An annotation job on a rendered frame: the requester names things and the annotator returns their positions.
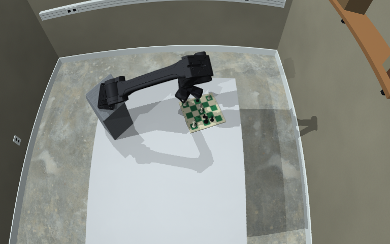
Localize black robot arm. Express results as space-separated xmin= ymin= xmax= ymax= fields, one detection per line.
xmin=97 ymin=51 xmax=214 ymax=110

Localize green and cream chessboard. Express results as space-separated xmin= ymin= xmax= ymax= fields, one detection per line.
xmin=179 ymin=93 xmax=226 ymax=133

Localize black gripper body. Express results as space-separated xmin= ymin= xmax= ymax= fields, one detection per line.
xmin=175 ymin=87 xmax=190 ymax=101

